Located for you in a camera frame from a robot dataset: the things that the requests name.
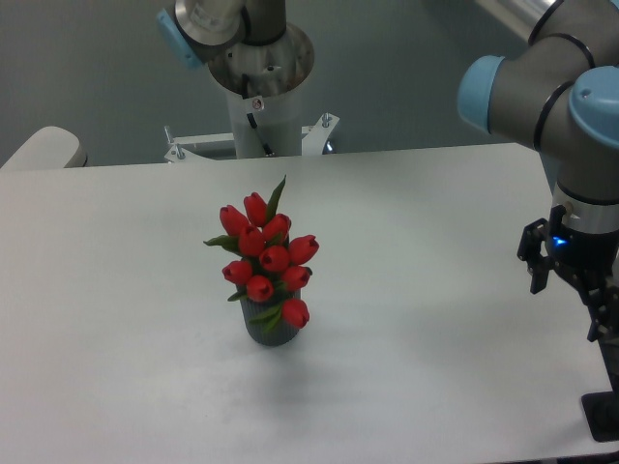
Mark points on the white pedestal base bracket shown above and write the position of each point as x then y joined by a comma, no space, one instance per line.
308,141

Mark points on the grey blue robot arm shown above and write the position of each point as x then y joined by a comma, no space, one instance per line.
559,98

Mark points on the dark grey ribbed vase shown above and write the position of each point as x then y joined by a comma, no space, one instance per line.
264,324

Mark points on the red tulip flower bouquet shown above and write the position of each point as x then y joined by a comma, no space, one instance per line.
268,261

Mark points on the white chair armrest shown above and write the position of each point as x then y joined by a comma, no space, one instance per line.
48,148

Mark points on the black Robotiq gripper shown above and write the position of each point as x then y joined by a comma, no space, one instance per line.
582,260

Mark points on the black table clamp mount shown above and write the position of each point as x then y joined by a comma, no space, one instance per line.
601,413

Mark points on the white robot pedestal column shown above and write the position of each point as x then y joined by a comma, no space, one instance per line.
263,84

